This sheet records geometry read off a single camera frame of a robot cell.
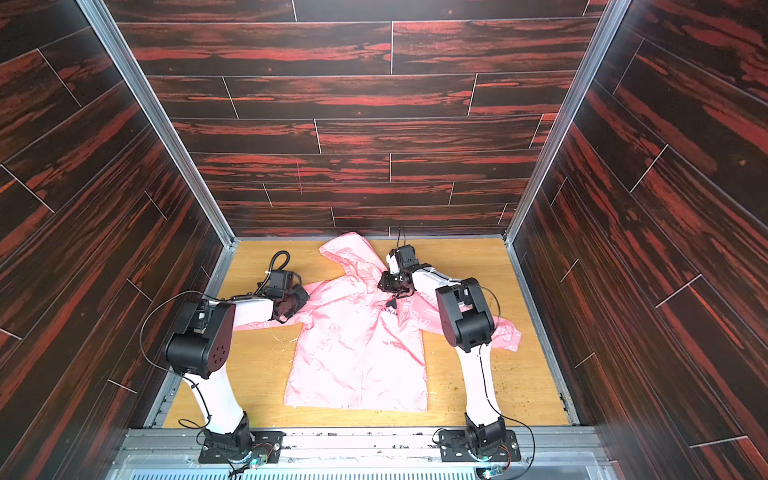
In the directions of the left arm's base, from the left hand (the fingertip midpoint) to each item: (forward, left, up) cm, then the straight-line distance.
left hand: (309, 295), depth 103 cm
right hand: (+6, -28, -1) cm, 28 cm away
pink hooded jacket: (-18, -17, 0) cm, 25 cm away
